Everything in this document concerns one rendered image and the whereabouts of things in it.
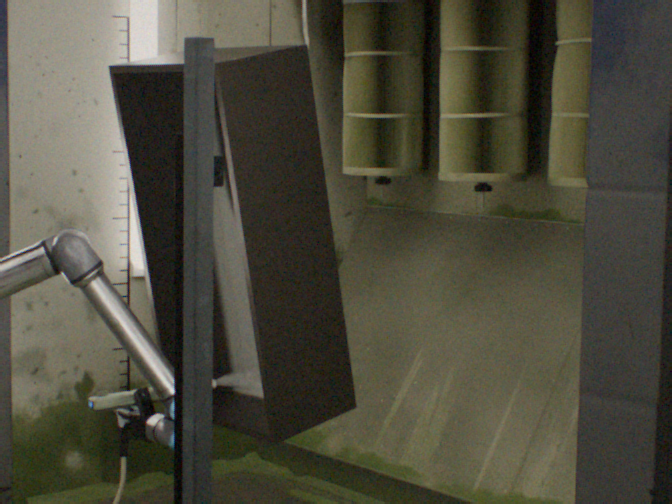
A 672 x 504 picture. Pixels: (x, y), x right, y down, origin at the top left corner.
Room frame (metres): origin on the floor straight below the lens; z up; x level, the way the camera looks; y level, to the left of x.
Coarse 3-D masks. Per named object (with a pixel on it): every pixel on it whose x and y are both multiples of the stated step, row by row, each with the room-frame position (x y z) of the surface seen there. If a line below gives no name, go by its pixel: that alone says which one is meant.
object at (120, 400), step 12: (96, 396) 4.08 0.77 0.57; (108, 396) 4.09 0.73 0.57; (120, 396) 4.11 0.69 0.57; (132, 396) 4.14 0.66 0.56; (156, 396) 4.20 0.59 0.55; (96, 408) 4.05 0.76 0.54; (108, 408) 4.08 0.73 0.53; (120, 408) 4.11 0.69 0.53; (120, 432) 4.12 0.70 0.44; (120, 444) 4.13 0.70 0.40; (120, 456) 4.13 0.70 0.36
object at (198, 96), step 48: (192, 48) 2.75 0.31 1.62; (192, 96) 2.74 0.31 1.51; (192, 144) 2.74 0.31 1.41; (192, 192) 2.74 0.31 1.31; (192, 240) 2.74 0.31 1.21; (192, 288) 2.74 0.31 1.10; (192, 336) 2.74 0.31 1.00; (192, 384) 2.74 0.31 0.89; (192, 432) 2.74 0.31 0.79; (192, 480) 2.74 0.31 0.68
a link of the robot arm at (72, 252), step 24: (72, 240) 3.72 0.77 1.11; (72, 264) 3.67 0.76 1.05; (96, 264) 3.69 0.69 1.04; (96, 288) 3.69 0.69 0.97; (120, 312) 3.71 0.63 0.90; (120, 336) 3.71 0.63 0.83; (144, 336) 3.73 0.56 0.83; (144, 360) 3.72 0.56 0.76; (168, 384) 3.73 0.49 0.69; (168, 408) 3.75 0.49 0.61
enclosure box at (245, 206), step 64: (128, 64) 4.16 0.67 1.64; (256, 64) 3.87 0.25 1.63; (128, 128) 4.27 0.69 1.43; (256, 128) 3.87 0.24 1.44; (256, 192) 3.88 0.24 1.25; (320, 192) 4.04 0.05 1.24; (256, 256) 3.88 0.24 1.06; (320, 256) 4.05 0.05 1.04; (256, 320) 3.88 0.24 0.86; (320, 320) 4.05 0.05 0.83; (320, 384) 4.06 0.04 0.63
